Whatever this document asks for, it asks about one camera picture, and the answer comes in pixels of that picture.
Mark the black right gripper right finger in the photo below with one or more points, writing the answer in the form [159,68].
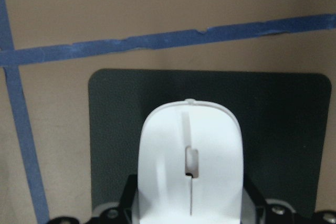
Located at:
[253,204]

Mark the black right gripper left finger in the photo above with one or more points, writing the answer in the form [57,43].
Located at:
[128,207]

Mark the white computer mouse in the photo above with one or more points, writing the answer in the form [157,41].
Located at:
[190,165]

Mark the black mousepad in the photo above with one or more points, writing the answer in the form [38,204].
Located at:
[282,116]

